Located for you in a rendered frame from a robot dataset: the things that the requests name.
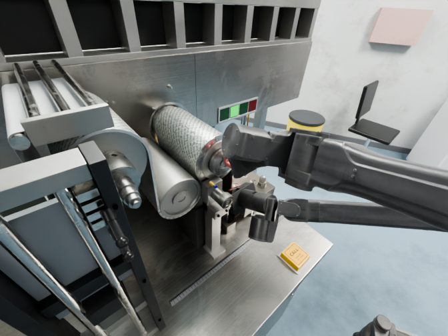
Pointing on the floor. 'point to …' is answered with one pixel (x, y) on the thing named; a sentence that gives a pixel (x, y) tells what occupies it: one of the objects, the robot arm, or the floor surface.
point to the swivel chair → (387, 135)
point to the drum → (305, 120)
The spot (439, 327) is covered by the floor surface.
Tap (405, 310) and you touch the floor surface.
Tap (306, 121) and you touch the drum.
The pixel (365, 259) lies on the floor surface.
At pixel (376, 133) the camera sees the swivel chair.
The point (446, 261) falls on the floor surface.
